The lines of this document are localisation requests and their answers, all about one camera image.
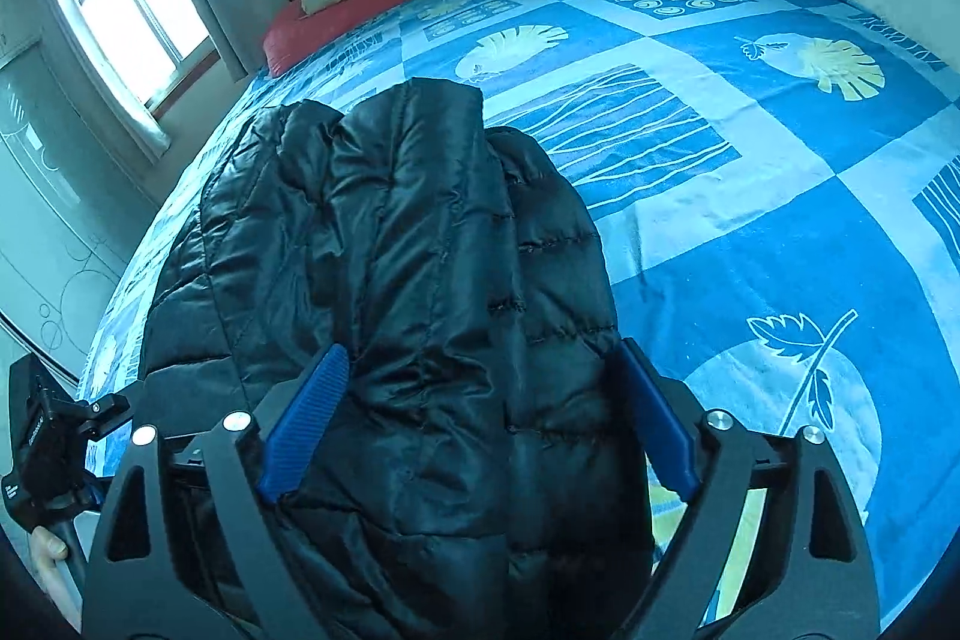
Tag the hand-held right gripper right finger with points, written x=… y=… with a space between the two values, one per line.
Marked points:
x=660 y=422

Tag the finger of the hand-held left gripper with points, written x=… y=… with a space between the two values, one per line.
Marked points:
x=109 y=411

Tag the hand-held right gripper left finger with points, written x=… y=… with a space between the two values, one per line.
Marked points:
x=307 y=422

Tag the black puffer jacket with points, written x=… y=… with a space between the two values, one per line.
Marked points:
x=420 y=310

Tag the person's left hand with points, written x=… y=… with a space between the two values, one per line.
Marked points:
x=49 y=546

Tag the frosted glass wardrobe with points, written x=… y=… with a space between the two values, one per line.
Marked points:
x=45 y=197

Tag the blue patterned bed sheet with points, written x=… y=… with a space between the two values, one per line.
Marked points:
x=750 y=197

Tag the red pillow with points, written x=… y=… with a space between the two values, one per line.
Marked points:
x=330 y=25

